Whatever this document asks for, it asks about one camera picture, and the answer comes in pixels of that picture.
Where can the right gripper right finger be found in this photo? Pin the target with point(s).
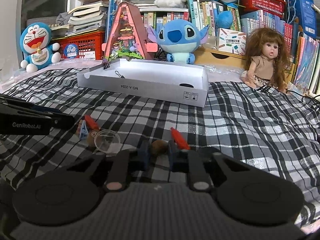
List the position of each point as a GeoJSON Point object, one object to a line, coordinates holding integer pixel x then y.
{"type": "Point", "coordinates": [190, 163]}

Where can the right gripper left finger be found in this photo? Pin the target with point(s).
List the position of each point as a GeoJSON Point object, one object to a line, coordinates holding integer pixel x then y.
{"type": "Point", "coordinates": [126, 162]}

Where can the red plastic clip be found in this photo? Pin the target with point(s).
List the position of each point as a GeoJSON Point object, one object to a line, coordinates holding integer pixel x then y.
{"type": "Point", "coordinates": [179, 140]}
{"type": "Point", "coordinates": [90, 122]}

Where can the clear plastic cup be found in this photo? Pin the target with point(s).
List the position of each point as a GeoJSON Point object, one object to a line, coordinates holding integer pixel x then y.
{"type": "Point", "coordinates": [106, 141]}

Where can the Doraemon plush toy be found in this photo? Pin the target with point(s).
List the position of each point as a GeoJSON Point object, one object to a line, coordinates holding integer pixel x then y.
{"type": "Point", "coordinates": [34, 42]}

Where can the black white plaid cloth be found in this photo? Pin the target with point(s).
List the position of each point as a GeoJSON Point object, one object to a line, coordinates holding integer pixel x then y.
{"type": "Point", "coordinates": [272, 131]}

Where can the white cardboard box tray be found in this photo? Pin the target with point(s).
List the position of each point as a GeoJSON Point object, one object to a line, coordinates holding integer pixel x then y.
{"type": "Point", "coordinates": [150, 79]}

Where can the black binder clip in box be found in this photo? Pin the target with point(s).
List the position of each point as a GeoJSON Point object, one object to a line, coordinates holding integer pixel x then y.
{"type": "Point", "coordinates": [119, 75]}

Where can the red plastic crate left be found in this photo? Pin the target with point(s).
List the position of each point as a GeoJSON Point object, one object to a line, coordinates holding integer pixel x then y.
{"type": "Point", "coordinates": [83, 46]}

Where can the black binder clip on rim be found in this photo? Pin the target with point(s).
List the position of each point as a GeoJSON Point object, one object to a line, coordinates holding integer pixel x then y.
{"type": "Point", "coordinates": [107, 65]}

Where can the wooden drawer box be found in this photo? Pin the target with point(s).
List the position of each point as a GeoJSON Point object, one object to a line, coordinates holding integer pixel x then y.
{"type": "Point", "coordinates": [211, 57]}

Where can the stack of books left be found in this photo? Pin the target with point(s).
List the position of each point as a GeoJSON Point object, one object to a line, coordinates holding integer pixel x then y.
{"type": "Point", "coordinates": [90, 16]}

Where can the pink triangular diorama house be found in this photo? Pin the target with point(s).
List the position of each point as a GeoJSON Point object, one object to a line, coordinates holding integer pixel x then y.
{"type": "Point", "coordinates": [128, 37]}

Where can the brown haired baby doll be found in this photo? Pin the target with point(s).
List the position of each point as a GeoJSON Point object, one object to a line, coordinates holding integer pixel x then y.
{"type": "Point", "coordinates": [266, 59]}

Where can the white pencil pattern box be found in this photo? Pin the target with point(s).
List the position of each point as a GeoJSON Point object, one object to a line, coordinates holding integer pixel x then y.
{"type": "Point", "coordinates": [231, 41]}

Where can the blue Stitch plush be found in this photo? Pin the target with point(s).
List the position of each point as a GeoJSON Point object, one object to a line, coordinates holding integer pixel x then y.
{"type": "Point", "coordinates": [179, 39]}

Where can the red plastic basket top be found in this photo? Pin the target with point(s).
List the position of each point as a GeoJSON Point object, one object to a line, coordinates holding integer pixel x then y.
{"type": "Point", "coordinates": [276, 7]}

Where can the blue box upper right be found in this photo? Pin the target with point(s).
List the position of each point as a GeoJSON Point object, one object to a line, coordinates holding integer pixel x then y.
{"type": "Point", "coordinates": [303, 12]}

